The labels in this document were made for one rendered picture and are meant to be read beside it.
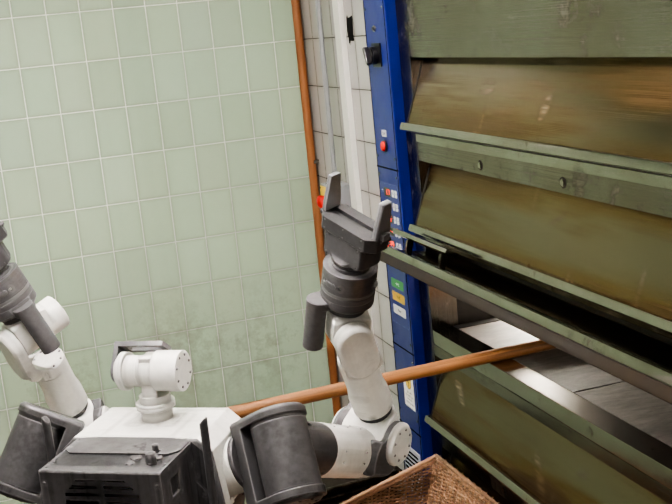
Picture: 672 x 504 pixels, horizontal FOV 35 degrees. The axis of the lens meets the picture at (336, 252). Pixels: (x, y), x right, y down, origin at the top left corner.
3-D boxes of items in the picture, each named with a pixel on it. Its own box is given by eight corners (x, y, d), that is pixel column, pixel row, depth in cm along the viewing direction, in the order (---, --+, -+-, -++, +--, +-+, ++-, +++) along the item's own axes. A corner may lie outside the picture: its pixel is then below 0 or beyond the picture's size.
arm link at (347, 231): (364, 249, 160) (356, 314, 167) (407, 229, 166) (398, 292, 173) (306, 214, 168) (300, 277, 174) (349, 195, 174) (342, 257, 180)
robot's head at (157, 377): (179, 410, 171) (172, 357, 169) (121, 410, 173) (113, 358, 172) (195, 396, 177) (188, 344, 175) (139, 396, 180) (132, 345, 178)
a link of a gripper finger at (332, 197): (328, 177, 165) (325, 212, 169) (343, 171, 167) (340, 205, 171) (321, 173, 166) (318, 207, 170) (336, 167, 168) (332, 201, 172)
